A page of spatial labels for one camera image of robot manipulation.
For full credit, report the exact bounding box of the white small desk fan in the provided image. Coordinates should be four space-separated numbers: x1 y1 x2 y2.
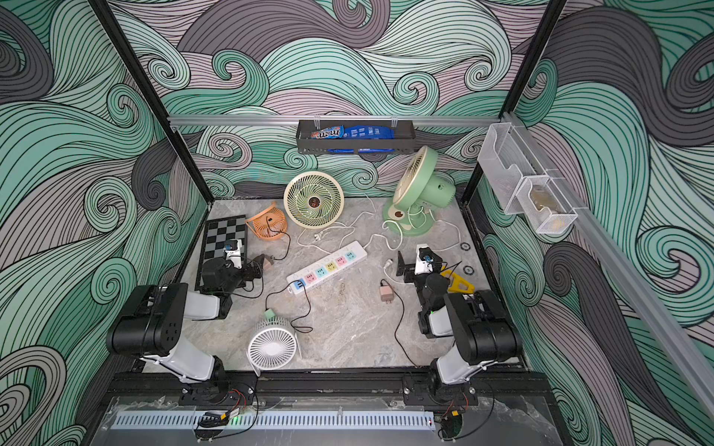
247 316 301 376

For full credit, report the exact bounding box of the black white fan cable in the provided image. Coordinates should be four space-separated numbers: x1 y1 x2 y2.
264 278 316 336

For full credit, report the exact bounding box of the perforated white metal strip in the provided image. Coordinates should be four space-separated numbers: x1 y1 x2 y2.
109 410 435 432

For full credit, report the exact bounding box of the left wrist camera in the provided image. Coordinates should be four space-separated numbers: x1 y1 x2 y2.
223 239 244 269

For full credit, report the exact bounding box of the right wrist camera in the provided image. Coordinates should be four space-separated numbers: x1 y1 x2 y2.
415 243 444 275

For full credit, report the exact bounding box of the round green cream fan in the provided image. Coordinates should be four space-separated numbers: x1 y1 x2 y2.
284 171 345 230

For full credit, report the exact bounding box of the black white chessboard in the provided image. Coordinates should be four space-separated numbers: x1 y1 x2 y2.
200 215 247 261

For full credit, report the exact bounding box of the blue candy packet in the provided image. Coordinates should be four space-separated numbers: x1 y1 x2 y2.
310 126 394 140

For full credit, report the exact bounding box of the clear plastic wall bin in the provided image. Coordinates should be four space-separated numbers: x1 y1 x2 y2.
478 123 576 236

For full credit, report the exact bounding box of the black wall basket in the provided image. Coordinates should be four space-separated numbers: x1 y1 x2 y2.
296 116 418 154

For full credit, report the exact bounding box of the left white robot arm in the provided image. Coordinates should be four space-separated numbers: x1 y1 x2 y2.
105 255 269 385

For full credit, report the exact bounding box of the pink usb plug adapter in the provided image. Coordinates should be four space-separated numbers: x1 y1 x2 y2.
379 280 395 303

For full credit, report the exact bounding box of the white pedestal fan cable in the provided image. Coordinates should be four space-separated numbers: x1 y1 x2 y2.
381 208 464 269

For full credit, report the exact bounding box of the white power strip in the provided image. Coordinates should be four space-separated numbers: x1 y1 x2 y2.
286 241 367 295

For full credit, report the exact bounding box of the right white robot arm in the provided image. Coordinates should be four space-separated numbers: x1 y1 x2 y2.
395 245 522 386

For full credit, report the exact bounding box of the yellow triangle ruler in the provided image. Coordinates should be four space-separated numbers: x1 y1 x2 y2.
441 269 475 295

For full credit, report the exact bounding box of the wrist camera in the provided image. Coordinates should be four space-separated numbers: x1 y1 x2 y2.
223 239 244 269
415 243 444 275

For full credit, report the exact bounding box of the green pedestal desk fan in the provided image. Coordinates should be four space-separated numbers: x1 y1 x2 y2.
383 146 457 237

